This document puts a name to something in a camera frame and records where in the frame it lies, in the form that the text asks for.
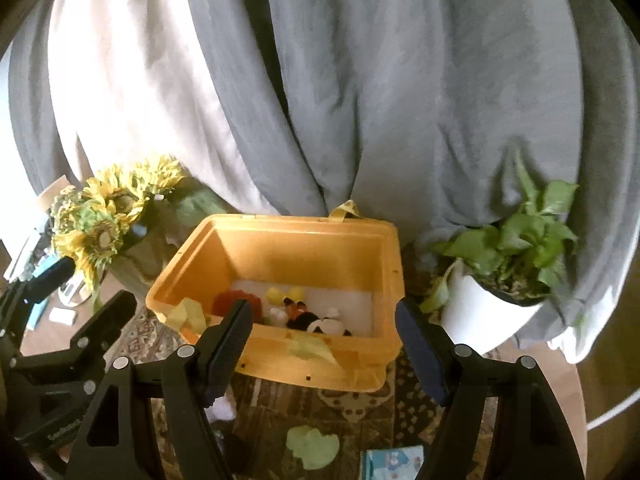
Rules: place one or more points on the pale ribbed vase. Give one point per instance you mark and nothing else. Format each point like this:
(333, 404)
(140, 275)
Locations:
(141, 260)

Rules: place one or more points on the green plant in white pot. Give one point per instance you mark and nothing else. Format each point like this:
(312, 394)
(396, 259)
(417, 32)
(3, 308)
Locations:
(480, 305)

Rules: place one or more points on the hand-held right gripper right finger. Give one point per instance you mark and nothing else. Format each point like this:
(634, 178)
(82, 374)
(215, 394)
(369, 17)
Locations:
(420, 352)

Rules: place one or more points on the grey curtain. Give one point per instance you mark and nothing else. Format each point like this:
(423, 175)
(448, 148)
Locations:
(400, 110)
(35, 125)

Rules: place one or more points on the patterned brown rug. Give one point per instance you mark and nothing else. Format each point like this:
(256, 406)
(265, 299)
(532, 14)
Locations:
(350, 412)

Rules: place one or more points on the beige sheer curtain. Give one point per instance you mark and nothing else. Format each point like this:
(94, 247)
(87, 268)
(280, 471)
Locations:
(125, 85)

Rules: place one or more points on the black orange plush toy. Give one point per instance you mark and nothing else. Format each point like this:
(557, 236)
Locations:
(299, 312)

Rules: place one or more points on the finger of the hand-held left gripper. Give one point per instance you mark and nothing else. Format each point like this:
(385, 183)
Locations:
(107, 317)
(50, 275)

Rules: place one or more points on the purple white plush toy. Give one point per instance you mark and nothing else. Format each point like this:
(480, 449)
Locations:
(222, 407)

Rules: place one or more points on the green plush toy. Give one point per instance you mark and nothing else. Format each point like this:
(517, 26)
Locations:
(312, 445)

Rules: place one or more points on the sunflower bouquet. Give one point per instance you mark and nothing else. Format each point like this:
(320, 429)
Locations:
(105, 232)

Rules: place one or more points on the yellow plush toy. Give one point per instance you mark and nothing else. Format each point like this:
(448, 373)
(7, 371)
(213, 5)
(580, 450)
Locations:
(282, 294)

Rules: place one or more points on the small white box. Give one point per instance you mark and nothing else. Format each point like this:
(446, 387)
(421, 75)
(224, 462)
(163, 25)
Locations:
(61, 316)

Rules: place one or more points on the red brown plush toy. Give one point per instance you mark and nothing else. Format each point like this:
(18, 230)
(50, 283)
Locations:
(225, 302)

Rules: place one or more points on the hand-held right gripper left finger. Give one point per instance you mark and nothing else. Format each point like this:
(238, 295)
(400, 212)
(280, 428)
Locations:
(229, 347)

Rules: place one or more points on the black white plush toy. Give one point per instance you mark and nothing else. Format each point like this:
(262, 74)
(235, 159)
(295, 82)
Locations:
(327, 325)

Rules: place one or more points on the yellow plastic storage box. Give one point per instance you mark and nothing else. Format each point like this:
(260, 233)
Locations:
(300, 255)

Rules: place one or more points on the blue printed packet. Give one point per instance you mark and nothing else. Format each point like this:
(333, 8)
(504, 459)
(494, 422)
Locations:
(392, 465)

